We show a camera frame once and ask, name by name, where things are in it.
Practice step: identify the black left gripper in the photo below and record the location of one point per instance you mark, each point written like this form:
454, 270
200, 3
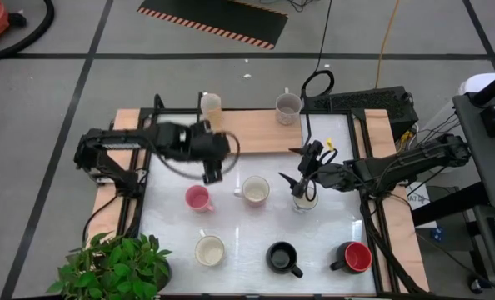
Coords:
210, 148

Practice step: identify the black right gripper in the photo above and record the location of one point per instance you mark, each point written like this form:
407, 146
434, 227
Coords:
314, 174

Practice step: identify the blue white floral mug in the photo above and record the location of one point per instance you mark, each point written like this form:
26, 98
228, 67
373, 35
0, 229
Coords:
308, 204

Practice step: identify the yellow dotted mug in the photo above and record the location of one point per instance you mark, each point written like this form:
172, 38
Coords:
211, 109

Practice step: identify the orange mug cream interior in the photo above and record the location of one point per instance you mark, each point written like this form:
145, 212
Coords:
255, 191

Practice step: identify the pink mug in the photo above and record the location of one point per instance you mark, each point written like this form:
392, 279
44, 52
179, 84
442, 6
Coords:
197, 199

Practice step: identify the black mug red interior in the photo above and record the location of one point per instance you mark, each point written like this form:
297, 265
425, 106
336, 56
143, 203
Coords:
356, 257

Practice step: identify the light green mug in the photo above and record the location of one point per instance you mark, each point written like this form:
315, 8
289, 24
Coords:
209, 251

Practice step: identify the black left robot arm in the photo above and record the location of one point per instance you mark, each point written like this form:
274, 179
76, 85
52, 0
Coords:
118, 141

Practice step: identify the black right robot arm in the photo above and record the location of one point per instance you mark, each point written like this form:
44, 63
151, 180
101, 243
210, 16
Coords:
397, 166

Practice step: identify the yellow tag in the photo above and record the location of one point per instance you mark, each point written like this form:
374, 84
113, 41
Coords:
330, 144

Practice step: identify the grey patterned mug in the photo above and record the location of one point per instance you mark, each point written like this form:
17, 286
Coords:
288, 109

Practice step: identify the wooden side board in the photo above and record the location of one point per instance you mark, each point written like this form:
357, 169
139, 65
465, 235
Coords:
126, 118
376, 125

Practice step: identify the black computer case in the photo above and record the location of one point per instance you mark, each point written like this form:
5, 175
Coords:
368, 104

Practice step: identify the black hazard-striped floor mat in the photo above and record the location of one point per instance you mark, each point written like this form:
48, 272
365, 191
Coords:
218, 16

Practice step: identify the white paper label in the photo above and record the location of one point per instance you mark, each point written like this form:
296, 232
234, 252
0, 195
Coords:
417, 198

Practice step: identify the black plant pot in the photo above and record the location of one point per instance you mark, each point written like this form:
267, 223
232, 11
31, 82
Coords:
167, 275

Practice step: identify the green leafy plant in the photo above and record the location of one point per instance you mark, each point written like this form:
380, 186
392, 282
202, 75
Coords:
114, 266

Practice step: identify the grey desk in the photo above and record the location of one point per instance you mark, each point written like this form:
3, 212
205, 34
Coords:
481, 166

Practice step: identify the white plastic bin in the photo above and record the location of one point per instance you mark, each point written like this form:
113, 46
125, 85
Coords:
476, 83

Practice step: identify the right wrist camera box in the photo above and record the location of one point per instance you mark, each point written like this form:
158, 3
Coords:
312, 152

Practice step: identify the black table frame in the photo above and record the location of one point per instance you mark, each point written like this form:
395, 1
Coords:
172, 111

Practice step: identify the wooden shelf black metal frame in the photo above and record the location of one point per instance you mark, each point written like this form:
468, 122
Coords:
260, 131

